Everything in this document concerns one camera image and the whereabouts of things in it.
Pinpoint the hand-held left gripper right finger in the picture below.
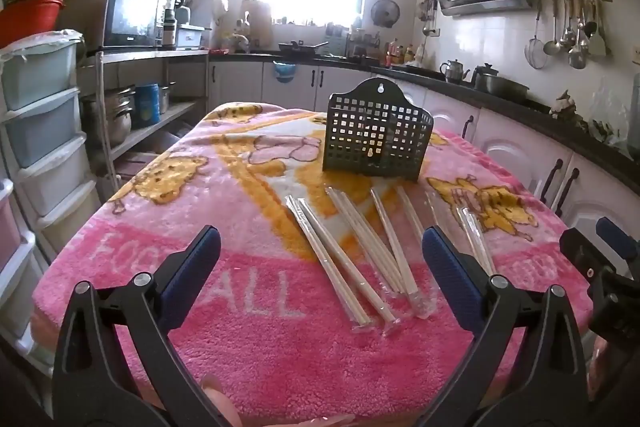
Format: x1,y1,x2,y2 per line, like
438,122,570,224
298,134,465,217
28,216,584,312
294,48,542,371
415,225,588,427

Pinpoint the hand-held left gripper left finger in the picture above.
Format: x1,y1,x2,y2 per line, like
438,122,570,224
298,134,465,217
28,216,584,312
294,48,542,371
52,224,236,427

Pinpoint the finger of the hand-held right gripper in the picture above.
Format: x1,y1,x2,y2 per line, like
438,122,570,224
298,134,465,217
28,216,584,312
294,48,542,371
559,227,640,354
596,216,640,276

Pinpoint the dark green perforated utensil holder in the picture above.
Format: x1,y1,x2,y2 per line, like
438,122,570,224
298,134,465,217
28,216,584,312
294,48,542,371
321,78,435,182

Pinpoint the person's left hand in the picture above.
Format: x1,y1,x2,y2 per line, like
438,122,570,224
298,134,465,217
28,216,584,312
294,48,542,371
200,373,242,427

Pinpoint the pink cartoon printed blanket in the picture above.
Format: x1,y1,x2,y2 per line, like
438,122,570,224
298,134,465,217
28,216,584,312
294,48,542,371
31,102,601,427

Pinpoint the clear plastic bag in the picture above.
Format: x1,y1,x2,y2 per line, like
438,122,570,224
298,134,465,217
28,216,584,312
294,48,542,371
589,78,632,144

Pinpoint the black kitchen countertop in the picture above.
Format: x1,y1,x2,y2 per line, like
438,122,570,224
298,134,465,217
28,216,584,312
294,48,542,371
209,48,640,196

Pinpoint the ginger root pile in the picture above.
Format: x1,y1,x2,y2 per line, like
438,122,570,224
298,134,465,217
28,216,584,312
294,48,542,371
548,89,579,118

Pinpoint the blue canister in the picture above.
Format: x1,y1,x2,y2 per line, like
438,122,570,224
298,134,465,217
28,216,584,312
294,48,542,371
135,82,161,117

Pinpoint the steel pot with black lid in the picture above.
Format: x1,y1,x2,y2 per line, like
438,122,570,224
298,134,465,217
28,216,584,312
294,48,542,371
471,63,530,106

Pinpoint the steel ladle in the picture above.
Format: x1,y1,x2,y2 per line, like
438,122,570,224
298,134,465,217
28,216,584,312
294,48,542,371
543,0,562,56
568,0,588,70
560,0,577,48

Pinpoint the green spatula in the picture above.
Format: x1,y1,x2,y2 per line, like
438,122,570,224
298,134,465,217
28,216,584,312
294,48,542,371
588,0,612,58

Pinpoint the steel mesh strainer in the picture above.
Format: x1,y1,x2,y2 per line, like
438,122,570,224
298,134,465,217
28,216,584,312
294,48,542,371
524,0,549,70

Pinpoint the steel kettle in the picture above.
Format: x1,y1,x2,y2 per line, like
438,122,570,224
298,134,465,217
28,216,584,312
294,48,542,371
439,59,471,86

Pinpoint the plastic drawer tower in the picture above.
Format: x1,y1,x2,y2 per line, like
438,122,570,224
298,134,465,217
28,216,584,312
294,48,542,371
0,28,101,358

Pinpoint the blue hanging basket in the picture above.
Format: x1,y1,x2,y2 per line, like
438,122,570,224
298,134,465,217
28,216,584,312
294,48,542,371
272,61,297,84

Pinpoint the metal shelf rack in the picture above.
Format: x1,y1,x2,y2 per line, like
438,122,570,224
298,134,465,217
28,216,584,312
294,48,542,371
76,49,211,188

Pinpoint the group of condiment bottles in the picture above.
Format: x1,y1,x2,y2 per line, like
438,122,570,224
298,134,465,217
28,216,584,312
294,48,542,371
384,38,417,66

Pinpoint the white lidded container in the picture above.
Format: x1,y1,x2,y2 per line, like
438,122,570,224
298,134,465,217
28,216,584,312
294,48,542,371
175,25,207,50

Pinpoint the black wok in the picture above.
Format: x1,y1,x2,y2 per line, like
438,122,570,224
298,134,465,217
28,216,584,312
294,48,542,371
278,40,330,58

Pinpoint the tall white jug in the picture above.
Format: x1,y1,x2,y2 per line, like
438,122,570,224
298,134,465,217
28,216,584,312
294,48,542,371
242,0,274,48

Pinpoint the black microwave oven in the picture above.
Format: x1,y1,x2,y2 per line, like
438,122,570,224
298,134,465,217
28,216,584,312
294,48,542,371
101,0,166,48

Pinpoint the black blender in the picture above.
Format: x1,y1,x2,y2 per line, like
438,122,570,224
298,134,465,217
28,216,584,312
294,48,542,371
158,0,189,48

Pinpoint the small round fan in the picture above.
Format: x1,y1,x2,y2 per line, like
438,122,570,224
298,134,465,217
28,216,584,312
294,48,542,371
370,0,401,29

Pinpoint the red plastic bucket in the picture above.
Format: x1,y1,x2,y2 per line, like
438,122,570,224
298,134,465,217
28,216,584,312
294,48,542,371
0,0,66,50

